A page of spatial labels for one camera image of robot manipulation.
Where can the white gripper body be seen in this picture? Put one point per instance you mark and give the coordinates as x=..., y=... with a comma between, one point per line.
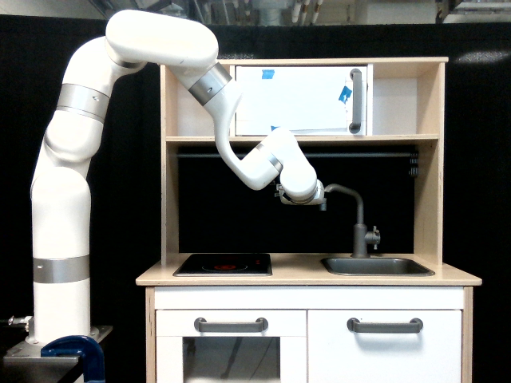
x=318, y=199

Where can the grey toy faucet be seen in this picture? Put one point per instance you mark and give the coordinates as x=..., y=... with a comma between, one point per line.
x=362, y=236

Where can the grey sink basin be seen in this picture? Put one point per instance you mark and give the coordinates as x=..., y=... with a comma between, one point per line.
x=375, y=267

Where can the white microwave door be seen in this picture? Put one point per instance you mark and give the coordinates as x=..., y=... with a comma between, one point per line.
x=303, y=99

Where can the black backdrop curtain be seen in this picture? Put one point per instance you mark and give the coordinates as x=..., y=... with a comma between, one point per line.
x=125, y=174

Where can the blue tape right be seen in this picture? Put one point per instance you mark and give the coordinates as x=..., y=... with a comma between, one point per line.
x=345, y=94

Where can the black toy stove top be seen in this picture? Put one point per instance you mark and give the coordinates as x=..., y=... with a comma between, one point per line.
x=226, y=264

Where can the blue tape top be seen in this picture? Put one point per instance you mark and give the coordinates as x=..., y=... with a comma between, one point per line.
x=268, y=74

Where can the white cabinet door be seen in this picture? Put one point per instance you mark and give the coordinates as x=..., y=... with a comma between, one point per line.
x=336, y=354

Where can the white oven door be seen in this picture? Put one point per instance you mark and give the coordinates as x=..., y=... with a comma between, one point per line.
x=279, y=354

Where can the wooden toy kitchen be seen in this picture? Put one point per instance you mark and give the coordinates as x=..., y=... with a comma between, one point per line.
x=299, y=281

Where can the blue C-clamp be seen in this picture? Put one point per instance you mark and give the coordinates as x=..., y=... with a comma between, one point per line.
x=86, y=349

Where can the black hooks on rail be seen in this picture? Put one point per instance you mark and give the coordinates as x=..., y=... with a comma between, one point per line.
x=414, y=166

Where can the grey microwave handle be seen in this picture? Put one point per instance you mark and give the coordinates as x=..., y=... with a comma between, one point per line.
x=356, y=77

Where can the grey oven door handle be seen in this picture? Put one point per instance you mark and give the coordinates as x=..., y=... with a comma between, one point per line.
x=258, y=326

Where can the grey hanging rail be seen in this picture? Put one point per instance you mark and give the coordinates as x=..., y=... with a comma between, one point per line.
x=408, y=155

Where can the grey cabinet door handle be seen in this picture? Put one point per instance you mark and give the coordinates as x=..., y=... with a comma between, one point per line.
x=414, y=326

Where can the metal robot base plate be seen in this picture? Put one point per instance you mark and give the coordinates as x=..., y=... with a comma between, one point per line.
x=29, y=350

